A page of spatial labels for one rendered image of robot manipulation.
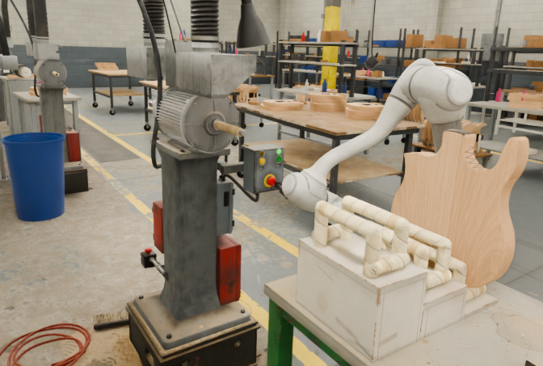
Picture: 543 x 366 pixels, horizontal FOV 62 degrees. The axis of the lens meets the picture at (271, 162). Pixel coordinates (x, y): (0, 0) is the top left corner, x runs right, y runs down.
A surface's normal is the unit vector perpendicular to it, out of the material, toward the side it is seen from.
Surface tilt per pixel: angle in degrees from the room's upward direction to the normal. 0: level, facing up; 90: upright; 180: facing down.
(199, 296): 82
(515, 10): 90
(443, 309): 90
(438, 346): 0
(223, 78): 90
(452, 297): 90
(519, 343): 0
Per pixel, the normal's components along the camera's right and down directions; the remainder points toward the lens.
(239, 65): 0.56, 0.22
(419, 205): -0.84, 0.11
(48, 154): 0.80, 0.23
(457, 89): 0.26, 0.15
